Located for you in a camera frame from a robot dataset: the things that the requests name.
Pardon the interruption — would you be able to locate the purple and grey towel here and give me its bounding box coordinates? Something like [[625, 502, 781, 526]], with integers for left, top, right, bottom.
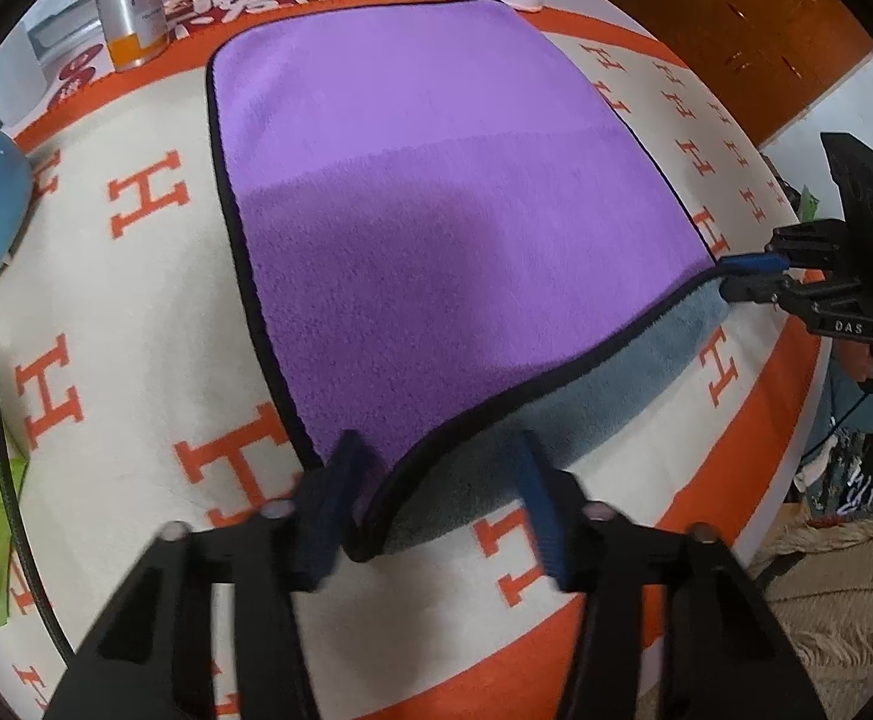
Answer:
[[207, 0, 729, 562]]

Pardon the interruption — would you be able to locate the wooden cabinet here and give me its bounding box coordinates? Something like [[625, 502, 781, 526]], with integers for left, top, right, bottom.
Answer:
[[610, 0, 873, 145]]

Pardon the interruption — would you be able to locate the white appliance with cover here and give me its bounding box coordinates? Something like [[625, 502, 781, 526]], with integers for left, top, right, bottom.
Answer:
[[0, 0, 182, 129]]

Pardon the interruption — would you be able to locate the silver orange can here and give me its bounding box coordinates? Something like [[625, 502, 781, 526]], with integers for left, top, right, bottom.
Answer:
[[95, 0, 169, 71]]

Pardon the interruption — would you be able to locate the black cable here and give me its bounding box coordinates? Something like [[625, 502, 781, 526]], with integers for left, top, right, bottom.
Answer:
[[0, 291, 79, 668]]

